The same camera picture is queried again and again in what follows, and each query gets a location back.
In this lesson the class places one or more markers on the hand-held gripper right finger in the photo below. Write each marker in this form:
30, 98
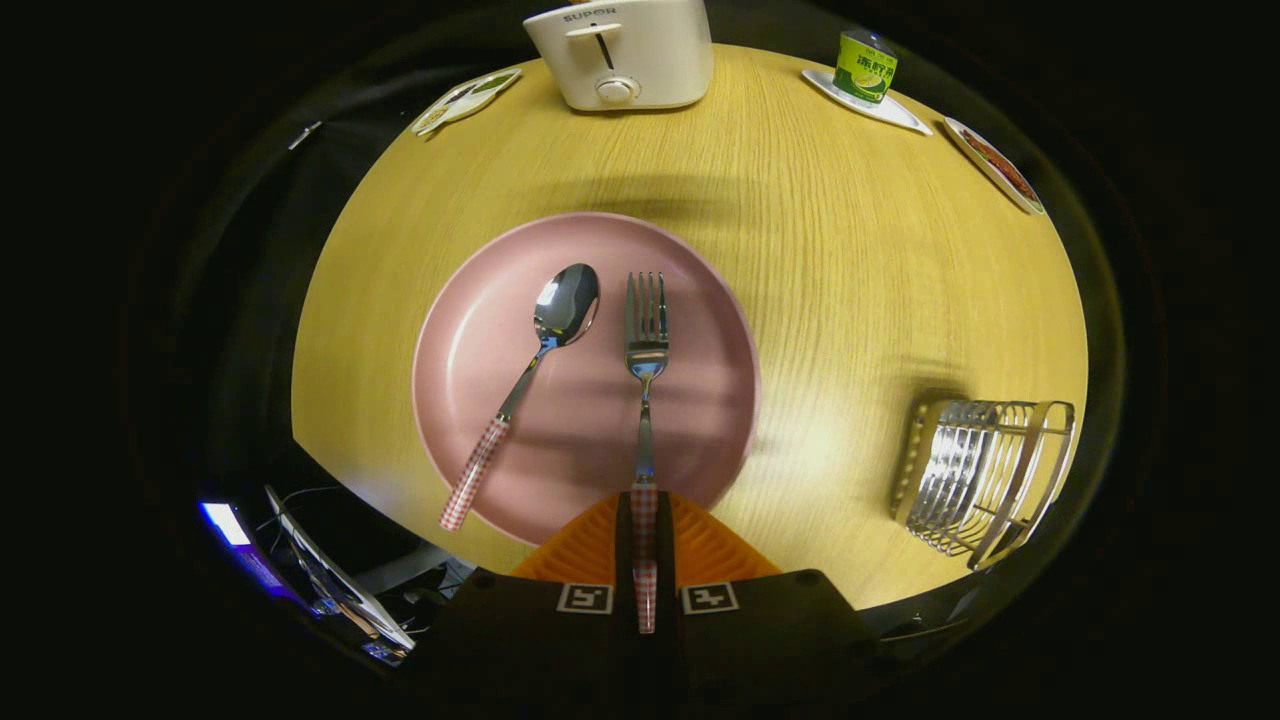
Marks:
666, 545

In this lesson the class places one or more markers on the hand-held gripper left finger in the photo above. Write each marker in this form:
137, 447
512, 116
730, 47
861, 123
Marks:
622, 545

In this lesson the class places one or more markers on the pink plate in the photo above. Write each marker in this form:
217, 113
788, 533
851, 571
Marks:
700, 400

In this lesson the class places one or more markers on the silver laptop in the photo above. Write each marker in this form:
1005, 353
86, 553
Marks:
335, 590

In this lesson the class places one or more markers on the computer monitor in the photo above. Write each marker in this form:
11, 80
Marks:
225, 522

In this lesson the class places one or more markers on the white divided dish with beans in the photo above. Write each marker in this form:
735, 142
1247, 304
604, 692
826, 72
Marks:
465, 100

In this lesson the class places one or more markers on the white toaster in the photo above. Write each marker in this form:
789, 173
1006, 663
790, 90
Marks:
650, 60

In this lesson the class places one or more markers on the white coaster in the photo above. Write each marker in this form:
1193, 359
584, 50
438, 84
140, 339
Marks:
900, 112

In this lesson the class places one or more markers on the white plate with food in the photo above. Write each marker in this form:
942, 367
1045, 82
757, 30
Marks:
1000, 170

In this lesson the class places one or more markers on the green label drink bottle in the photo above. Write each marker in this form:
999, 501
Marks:
865, 70

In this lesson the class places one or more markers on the small silver clip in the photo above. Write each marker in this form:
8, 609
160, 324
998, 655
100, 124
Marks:
305, 135

